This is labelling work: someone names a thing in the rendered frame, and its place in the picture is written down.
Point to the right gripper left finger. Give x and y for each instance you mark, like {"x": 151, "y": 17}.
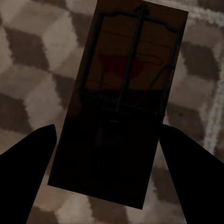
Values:
{"x": 22, "y": 168}

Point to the mousetrap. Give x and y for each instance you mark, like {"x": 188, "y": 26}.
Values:
{"x": 113, "y": 123}

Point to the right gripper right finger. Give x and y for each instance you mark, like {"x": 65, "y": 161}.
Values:
{"x": 198, "y": 177}

